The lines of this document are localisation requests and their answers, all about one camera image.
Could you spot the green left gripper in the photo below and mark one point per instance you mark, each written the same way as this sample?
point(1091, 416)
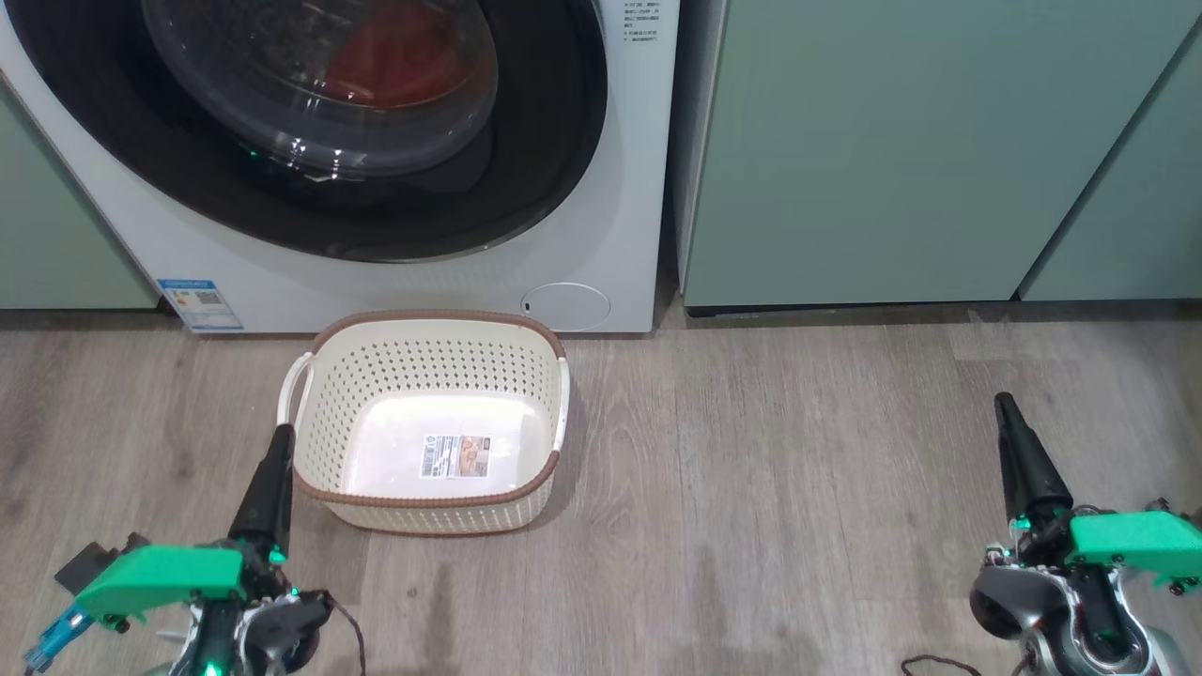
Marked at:
point(169, 573)

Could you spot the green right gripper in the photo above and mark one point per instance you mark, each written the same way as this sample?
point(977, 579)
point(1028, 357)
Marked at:
point(1127, 540)

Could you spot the grey glass washing machine door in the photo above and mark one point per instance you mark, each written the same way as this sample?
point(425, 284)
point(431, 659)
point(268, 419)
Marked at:
point(526, 141)

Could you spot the red white-striped garment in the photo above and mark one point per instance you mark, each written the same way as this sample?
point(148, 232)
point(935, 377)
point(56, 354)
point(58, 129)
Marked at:
point(394, 66)

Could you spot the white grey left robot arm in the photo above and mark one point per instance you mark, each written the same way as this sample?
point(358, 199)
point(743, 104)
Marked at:
point(272, 629)

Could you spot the printed basket bottom sticker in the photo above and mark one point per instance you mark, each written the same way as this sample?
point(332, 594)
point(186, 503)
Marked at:
point(455, 456)

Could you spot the cream perforated laundry basket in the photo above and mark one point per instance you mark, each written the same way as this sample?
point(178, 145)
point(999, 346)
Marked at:
point(423, 366)

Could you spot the white front-load washing machine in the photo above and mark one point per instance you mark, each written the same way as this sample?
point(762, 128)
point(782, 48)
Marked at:
point(582, 253)

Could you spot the blue energy label sticker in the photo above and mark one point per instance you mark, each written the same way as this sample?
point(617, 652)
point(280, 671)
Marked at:
point(199, 304)

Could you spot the pale green base cabinet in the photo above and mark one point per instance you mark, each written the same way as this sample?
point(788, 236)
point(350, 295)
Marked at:
point(56, 235)
point(845, 160)
point(1136, 216)

